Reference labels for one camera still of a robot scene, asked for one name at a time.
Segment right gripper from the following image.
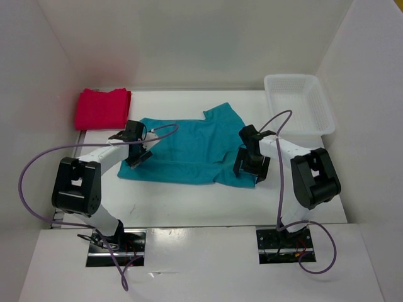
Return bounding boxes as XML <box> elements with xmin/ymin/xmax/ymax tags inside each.
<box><xmin>233</xmin><ymin>147</ymin><xmax>271</xmax><ymax>183</ymax></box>

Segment teal t-shirt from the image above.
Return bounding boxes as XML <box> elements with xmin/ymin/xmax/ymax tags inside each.
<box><xmin>117</xmin><ymin>103</ymin><xmax>256</xmax><ymax>189</ymax></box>

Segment pink t-shirt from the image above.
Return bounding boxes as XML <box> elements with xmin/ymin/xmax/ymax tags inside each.
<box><xmin>74</xmin><ymin>88</ymin><xmax>132</xmax><ymax>131</ymax></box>

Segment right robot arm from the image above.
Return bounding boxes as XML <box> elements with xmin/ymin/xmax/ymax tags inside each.
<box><xmin>233</xmin><ymin>131</ymin><xmax>341</xmax><ymax>247</ymax></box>

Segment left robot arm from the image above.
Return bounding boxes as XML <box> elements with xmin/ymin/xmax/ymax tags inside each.
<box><xmin>52</xmin><ymin>144</ymin><xmax>152</xmax><ymax>252</ymax></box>

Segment white plastic basket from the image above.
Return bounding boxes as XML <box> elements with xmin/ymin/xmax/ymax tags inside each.
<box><xmin>264</xmin><ymin>74</ymin><xmax>336</xmax><ymax>137</ymax></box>

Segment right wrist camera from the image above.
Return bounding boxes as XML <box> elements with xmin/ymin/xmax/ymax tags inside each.
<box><xmin>239</xmin><ymin>125</ymin><xmax>261</xmax><ymax>148</ymax></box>

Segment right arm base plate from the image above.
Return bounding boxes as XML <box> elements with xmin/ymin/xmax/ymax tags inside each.
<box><xmin>256</xmin><ymin>227</ymin><xmax>316</xmax><ymax>264</ymax></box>

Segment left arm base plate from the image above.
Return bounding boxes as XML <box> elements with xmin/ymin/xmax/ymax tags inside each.
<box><xmin>78</xmin><ymin>228</ymin><xmax>147</xmax><ymax>268</ymax></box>

